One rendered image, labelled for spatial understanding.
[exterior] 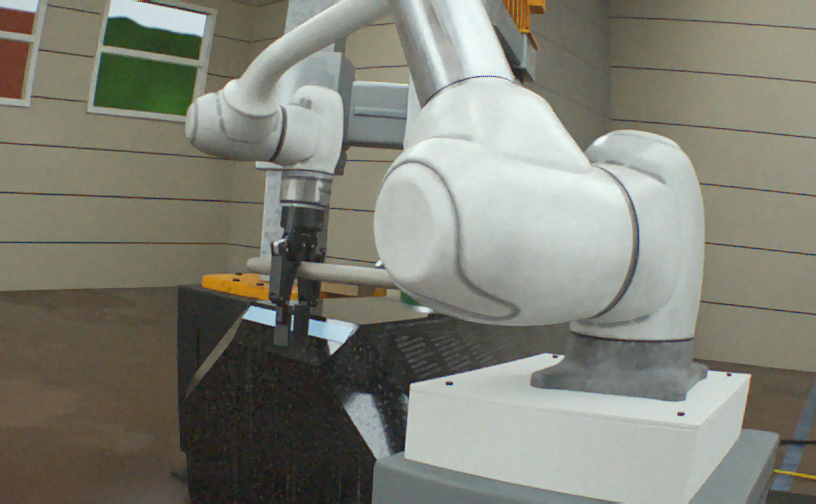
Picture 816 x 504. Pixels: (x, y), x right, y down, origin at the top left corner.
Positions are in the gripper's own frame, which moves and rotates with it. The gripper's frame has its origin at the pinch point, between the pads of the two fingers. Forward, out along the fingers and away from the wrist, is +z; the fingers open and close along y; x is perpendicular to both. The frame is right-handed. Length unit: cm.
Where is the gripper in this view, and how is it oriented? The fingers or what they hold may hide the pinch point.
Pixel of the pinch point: (292, 326)
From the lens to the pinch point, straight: 141.4
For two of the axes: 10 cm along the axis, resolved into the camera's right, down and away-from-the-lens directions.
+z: -1.0, 9.9, -0.2
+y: 4.9, 0.7, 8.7
